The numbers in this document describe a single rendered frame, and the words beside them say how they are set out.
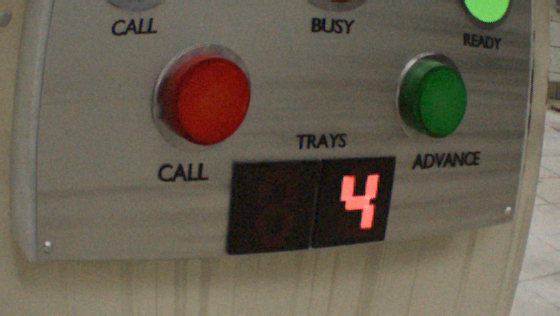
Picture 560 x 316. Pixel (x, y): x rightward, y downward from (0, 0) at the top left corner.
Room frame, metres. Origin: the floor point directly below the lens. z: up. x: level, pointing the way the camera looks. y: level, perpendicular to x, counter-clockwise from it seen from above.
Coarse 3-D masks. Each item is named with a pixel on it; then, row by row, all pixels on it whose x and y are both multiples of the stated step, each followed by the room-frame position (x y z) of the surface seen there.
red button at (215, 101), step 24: (192, 72) 0.38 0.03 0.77; (216, 72) 0.38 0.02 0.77; (240, 72) 0.39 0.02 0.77; (168, 96) 0.38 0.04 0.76; (192, 96) 0.38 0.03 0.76; (216, 96) 0.39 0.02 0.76; (240, 96) 0.39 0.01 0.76; (168, 120) 0.38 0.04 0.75; (192, 120) 0.38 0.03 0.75; (216, 120) 0.39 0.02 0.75; (240, 120) 0.39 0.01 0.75
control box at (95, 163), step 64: (64, 0) 0.36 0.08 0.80; (128, 0) 0.37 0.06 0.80; (192, 0) 0.39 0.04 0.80; (256, 0) 0.40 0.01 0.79; (320, 0) 0.41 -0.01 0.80; (384, 0) 0.43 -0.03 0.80; (448, 0) 0.45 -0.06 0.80; (512, 0) 0.47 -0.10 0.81; (64, 64) 0.36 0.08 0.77; (128, 64) 0.38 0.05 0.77; (256, 64) 0.40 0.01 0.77; (320, 64) 0.42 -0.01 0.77; (384, 64) 0.43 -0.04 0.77; (448, 64) 0.45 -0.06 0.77; (512, 64) 0.47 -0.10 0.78; (64, 128) 0.36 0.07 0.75; (128, 128) 0.38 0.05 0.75; (256, 128) 0.41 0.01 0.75; (320, 128) 0.42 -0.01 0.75; (384, 128) 0.43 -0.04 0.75; (512, 128) 0.48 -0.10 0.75; (64, 192) 0.37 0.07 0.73; (128, 192) 0.38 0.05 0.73; (192, 192) 0.39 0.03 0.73; (256, 192) 0.40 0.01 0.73; (320, 192) 0.42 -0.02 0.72; (384, 192) 0.43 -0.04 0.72; (448, 192) 0.46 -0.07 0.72; (512, 192) 0.48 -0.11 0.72; (64, 256) 0.37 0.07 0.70; (128, 256) 0.38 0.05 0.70; (192, 256) 0.39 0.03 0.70
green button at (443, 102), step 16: (432, 64) 0.44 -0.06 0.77; (416, 80) 0.43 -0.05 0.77; (432, 80) 0.43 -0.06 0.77; (448, 80) 0.44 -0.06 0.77; (416, 96) 0.43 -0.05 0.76; (432, 96) 0.43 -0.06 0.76; (448, 96) 0.44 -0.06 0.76; (464, 96) 0.44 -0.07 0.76; (416, 112) 0.43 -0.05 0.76; (432, 112) 0.43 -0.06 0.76; (448, 112) 0.44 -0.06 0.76; (464, 112) 0.44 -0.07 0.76; (416, 128) 0.44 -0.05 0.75; (432, 128) 0.44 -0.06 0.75; (448, 128) 0.44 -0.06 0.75
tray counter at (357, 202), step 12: (360, 168) 0.43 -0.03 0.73; (372, 168) 0.43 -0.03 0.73; (348, 180) 0.42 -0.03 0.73; (372, 180) 0.43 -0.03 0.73; (348, 192) 0.42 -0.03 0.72; (372, 192) 0.43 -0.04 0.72; (348, 204) 0.42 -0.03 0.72; (360, 204) 0.43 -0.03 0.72; (372, 204) 0.43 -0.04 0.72; (348, 216) 0.43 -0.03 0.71; (348, 228) 0.43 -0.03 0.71; (360, 228) 0.43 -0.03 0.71
